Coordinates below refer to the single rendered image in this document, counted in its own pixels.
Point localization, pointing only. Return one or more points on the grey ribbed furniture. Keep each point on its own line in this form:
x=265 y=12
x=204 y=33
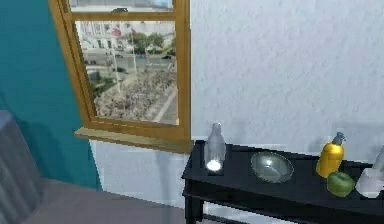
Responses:
x=16 y=170

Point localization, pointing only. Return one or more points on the wooden framed window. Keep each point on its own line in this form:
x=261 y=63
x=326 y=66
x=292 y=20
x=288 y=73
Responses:
x=133 y=73

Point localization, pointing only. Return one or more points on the white translucent bottle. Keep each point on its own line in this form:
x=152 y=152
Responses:
x=371 y=181

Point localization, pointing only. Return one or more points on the green apple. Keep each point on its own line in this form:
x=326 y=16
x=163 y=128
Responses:
x=340 y=184

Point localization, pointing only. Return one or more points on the grey glass bowl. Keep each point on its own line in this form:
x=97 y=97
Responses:
x=271 y=166

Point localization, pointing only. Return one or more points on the yellow spray bottle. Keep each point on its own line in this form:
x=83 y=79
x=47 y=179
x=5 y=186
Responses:
x=330 y=160

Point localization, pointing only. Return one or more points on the black side table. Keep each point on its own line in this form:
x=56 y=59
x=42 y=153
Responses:
x=246 y=193

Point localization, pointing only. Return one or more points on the clear glass bottle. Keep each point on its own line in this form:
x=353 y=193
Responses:
x=215 y=150

